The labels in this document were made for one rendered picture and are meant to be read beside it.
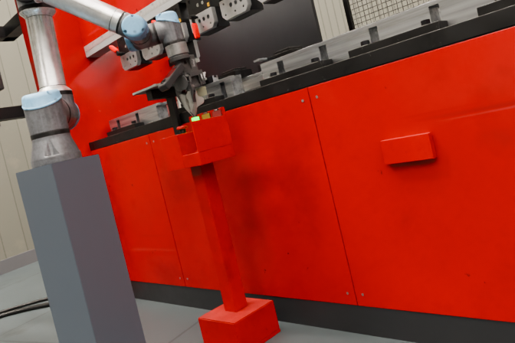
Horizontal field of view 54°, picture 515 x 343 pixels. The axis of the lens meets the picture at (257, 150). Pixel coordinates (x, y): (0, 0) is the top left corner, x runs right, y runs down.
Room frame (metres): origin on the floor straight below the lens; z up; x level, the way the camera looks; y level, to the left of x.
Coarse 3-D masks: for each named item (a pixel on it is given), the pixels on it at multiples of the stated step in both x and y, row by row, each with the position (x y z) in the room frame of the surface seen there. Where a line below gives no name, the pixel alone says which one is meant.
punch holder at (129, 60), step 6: (120, 42) 2.55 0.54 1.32; (120, 48) 2.56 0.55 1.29; (126, 48) 2.52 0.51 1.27; (126, 54) 2.52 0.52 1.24; (132, 54) 2.49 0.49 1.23; (138, 54) 2.47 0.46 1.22; (126, 60) 2.53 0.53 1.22; (132, 60) 2.50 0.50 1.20; (138, 60) 2.47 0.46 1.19; (144, 60) 2.49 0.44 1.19; (150, 60) 2.52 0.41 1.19; (126, 66) 2.54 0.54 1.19; (132, 66) 2.51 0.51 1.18; (138, 66) 2.52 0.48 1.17; (144, 66) 2.56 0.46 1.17
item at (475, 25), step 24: (456, 24) 1.25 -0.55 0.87; (480, 24) 1.21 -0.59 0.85; (504, 24) 1.18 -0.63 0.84; (384, 48) 1.40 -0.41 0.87; (408, 48) 1.35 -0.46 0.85; (432, 48) 1.31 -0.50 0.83; (312, 72) 1.59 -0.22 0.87; (336, 72) 1.53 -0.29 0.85; (240, 96) 1.84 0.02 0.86; (264, 96) 1.76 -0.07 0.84; (168, 120) 2.19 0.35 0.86; (96, 144) 2.69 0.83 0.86
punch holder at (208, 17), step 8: (192, 0) 2.11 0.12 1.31; (200, 0) 2.07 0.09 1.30; (208, 0) 2.04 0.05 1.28; (216, 0) 2.06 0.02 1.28; (192, 8) 2.11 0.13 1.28; (200, 8) 2.08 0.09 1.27; (208, 8) 2.04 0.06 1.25; (216, 8) 2.05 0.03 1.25; (200, 16) 2.08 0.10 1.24; (208, 16) 2.06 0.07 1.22; (216, 16) 2.04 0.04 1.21; (200, 24) 2.09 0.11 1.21; (208, 24) 2.06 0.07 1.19; (216, 24) 2.05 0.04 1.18; (224, 24) 2.07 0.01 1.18; (192, 32) 2.14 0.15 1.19; (200, 32) 2.10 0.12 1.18; (208, 32) 2.13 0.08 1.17
